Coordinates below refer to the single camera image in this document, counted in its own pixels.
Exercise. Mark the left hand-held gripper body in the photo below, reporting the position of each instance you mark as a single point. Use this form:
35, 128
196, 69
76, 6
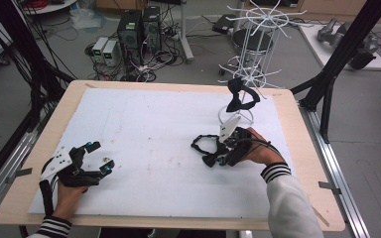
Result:
59, 162

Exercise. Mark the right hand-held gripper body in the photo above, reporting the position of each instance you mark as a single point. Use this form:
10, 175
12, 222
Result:
231, 129

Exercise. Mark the black bow tie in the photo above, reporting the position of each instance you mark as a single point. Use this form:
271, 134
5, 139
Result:
198, 147
236, 102

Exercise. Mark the person's left hand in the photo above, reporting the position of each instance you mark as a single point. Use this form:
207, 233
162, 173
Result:
67, 201

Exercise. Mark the person's right hand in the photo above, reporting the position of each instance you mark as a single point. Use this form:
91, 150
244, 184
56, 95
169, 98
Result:
263, 155

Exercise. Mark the grey metal clamp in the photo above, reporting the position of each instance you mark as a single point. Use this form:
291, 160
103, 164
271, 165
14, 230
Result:
329, 187
20, 174

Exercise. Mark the white foam mat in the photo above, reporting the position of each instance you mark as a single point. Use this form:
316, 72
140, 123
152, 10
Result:
152, 119

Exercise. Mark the person's left striped sleeve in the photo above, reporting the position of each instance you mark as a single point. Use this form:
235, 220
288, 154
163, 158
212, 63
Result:
54, 228

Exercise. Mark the person's striped sleeve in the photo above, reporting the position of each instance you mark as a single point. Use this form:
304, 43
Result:
54, 228
291, 205

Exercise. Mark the light wooden table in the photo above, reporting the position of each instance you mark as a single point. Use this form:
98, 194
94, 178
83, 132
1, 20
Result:
311, 145

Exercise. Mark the person's right striped sleeve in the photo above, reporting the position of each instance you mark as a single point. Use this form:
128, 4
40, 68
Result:
291, 205

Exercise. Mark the black round stool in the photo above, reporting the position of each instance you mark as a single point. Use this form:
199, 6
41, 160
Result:
253, 43

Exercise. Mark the white power supply unit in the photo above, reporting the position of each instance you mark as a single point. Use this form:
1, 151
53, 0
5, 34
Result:
99, 46
110, 53

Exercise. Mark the flat black box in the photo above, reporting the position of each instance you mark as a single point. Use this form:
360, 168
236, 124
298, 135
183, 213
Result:
224, 23

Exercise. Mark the white desk leg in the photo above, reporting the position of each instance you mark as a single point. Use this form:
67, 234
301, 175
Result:
186, 33

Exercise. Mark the thin wooden stick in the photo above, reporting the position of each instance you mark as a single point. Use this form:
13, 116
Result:
322, 218

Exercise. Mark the large black computer tower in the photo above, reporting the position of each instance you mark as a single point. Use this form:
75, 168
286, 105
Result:
130, 36

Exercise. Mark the white floor board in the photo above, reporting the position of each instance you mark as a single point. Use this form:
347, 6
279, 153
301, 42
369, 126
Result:
314, 43

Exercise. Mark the slim black computer tower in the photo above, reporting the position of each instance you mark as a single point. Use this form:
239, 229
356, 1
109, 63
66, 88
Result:
152, 28

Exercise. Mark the clear plastic bag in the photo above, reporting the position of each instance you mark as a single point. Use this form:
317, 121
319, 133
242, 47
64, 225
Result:
86, 18

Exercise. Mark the round white table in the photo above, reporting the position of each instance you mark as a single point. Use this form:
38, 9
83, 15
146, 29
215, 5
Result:
49, 7

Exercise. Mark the aluminium rail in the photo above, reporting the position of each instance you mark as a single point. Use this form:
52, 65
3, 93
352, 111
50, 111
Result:
10, 165
337, 172

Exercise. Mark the black metal frame strut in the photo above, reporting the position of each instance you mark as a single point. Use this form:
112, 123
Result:
340, 56

